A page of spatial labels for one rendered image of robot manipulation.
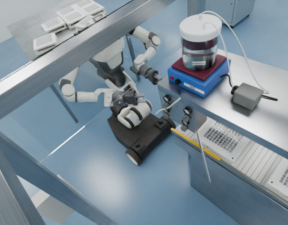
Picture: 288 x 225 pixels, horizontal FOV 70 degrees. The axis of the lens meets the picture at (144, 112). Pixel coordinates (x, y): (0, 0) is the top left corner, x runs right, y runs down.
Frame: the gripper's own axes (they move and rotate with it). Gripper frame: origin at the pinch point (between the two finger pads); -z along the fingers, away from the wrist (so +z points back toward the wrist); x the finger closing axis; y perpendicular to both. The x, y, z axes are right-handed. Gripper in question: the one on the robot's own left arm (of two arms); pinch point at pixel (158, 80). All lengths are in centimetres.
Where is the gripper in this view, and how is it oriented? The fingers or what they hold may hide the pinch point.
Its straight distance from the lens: 143.5
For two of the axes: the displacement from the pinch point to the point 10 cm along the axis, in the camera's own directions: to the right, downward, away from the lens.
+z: -6.0, -5.5, 5.9
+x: 1.7, 6.2, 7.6
